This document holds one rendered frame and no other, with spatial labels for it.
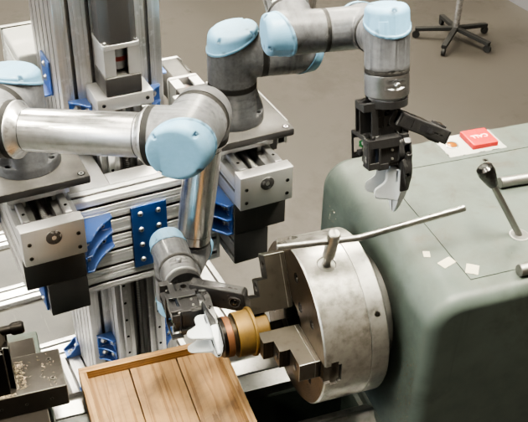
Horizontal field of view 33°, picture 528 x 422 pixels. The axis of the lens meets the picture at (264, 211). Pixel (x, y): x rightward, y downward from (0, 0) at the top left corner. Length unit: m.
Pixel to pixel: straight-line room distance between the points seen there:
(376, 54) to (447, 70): 3.63
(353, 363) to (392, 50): 0.55
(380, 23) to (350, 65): 3.60
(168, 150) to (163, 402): 0.52
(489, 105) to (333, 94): 0.81
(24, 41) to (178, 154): 0.90
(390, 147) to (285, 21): 0.27
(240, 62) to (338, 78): 2.89
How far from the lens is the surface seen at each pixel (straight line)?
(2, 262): 3.33
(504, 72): 5.17
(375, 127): 1.52
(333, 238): 1.53
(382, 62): 1.48
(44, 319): 3.07
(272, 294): 1.67
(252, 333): 1.65
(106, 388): 1.87
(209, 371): 1.89
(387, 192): 1.57
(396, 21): 1.47
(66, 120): 1.74
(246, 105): 2.10
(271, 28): 1.52
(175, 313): 1.69
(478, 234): 1.69
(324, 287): 1.58
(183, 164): 1.64
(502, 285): 1.58
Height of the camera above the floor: 2.24
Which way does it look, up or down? 36 degrees down
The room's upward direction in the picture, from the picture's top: 1 degrees clockwise
